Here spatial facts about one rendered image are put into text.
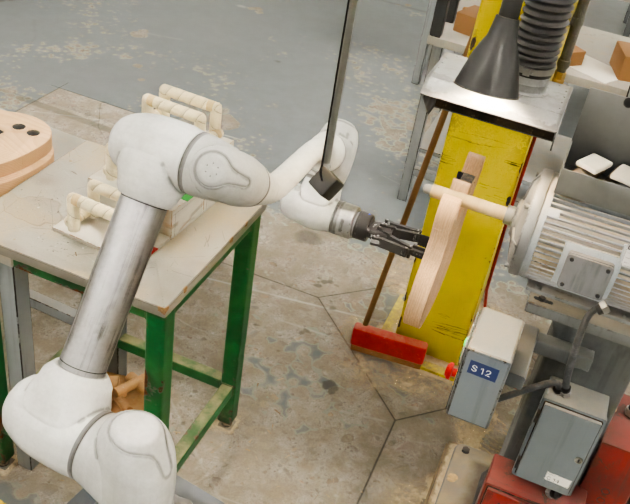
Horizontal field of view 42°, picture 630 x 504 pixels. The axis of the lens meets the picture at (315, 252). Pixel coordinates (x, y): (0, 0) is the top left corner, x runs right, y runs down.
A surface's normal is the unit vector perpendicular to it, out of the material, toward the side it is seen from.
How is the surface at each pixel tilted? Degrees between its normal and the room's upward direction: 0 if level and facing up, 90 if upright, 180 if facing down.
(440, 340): 90
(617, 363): 90
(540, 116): 38
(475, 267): 90
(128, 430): 6
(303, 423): 0
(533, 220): 59
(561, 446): 90
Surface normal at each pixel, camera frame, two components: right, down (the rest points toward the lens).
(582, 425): -0.37, 0.50
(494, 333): 0.14, -0.80
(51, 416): -0.20, -0.11
